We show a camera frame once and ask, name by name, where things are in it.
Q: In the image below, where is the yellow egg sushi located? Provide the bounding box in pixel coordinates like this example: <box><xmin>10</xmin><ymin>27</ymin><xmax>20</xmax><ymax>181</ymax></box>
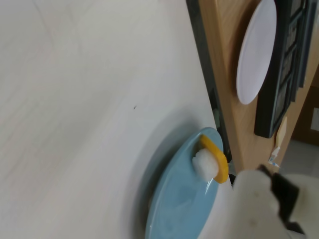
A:
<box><xmin>191</xmin><ymin>134</ymin><xmax>229</xmax><ymax>184</ymax></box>

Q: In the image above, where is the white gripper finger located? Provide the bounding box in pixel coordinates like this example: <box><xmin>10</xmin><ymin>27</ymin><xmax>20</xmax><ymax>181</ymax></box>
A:
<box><xmin>224</xmin><ymin>168</ymin><xmax>310</xmax><ymax>239</ymax></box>

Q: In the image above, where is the beige paper tag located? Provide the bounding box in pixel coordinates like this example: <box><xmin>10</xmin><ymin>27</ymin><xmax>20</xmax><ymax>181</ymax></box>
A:
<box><xmin>268</xmin><ymin>116</ymin><xmax>288</xmax><ymax>167</ymax></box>

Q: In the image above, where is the light wooden shelf board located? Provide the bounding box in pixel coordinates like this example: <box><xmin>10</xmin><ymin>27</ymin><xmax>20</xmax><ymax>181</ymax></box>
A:
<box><xmin>198</xmin><ymin>0</ymin><xmax>319</xmax><ymax>180</ymax></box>

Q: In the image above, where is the white round plate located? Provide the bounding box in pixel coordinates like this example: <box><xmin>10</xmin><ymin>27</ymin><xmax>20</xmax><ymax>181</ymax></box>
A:
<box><xmin>236</xmin><ymin>0</ymin><xmax>278</xmax><ymax>105</ymax></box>

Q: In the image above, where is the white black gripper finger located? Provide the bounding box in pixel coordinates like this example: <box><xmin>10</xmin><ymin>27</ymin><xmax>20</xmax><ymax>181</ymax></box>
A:
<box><xmin>258</xmin><ymin>163</ymin><xmax>319</xmax><ymax>236</ymax></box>

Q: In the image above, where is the blue dish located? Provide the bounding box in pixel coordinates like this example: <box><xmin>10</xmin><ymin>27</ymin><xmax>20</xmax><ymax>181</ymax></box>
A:
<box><xmin>145</xmin><ymin>126</ymin><xmax>225</xmax><ymax>239</ymax></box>

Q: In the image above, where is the dark slatted crate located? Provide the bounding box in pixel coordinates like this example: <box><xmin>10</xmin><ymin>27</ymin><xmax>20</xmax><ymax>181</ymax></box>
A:
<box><xmin>253</xmin><ymin>0</ymin><xmax>319</xmax><ymax>139</ymax></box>

